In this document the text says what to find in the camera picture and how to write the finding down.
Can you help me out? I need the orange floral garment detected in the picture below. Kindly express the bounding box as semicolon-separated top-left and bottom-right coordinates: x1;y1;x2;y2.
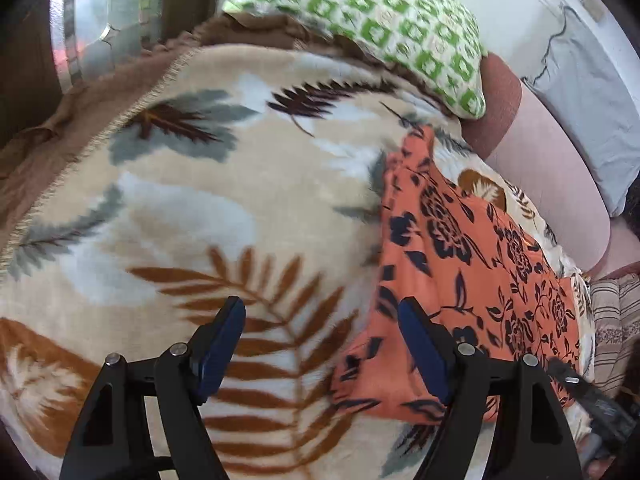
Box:
331;127;580;425

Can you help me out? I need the striped cushion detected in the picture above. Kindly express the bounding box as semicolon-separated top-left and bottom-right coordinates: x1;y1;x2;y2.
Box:
590;274;639;396

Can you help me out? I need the pink bed headboard pad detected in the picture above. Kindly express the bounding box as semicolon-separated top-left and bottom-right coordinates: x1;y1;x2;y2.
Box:
589;217;640;281

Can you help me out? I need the black furry item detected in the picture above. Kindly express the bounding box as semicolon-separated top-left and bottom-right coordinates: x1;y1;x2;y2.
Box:
622;176;640;238

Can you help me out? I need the leaf pattern blanket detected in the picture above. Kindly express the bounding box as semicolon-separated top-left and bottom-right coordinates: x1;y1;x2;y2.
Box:
1;25;593;479

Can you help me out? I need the pink bolster pillow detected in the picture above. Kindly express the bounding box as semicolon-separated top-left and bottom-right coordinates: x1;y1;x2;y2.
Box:
462;53;611;275

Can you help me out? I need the grey pillow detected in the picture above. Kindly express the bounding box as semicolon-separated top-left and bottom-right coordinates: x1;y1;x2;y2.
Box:
524;6;639;218

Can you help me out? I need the stained glass door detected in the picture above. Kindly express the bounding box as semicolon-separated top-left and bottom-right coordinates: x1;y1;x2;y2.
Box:
1;0;218;143

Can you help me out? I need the green checkered folded quilt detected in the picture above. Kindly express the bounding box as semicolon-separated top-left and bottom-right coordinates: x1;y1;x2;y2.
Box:
222;0;486;119

